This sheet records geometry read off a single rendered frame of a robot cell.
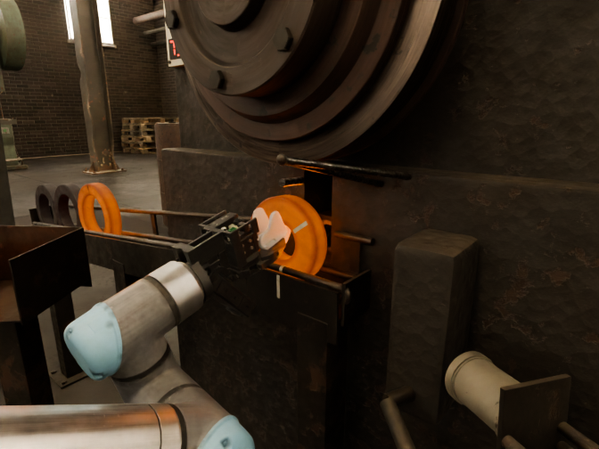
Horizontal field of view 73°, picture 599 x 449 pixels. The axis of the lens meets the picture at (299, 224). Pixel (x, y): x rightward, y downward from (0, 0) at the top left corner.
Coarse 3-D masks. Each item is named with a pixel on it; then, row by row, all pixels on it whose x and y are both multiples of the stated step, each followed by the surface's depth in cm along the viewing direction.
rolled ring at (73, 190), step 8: (64, 184) 121; (72, 184) 122; (56, 192) 125; (64, 192) 121; (72, 192) 118; (56, 200) 126; (64, 200) 127; (72, 200) 119; (56, 208) 128; (64, 208) 128; (56, 216) 129; (64, 216) 128; (64, 224) 127; (72, 224) 129; (80, 224) 119
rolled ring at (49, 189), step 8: (40, 184) 134; (48, 184) 133; (40, 192) 135; (48, 192) 130; (40, 200) 138; (48, 200) 140; (40, 208) 139; (48, 208) 141; (40, 216) 140; (48, 216) 141
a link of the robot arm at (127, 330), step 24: (144, 288) 48; (96, 312) 45; (120, 312) 45; (144, 312) 47; (168, 312) 48; (72, 336) 43; (96, 336) 43; (120, 336) 44; (144, 336) 46; (96, 360) 43; (120, 360) 45; (144, 360) 47
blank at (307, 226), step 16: (272, 208) 68; (288, 208) 65; (304, 208) 64; (288, 224) 66; (304, 224) 64; (320, 224) 65; (304, 240) 64; (320, 240) 64; (288, 256) 71; (304, 256) 65; (320, 256) 65; (304, 272) 66
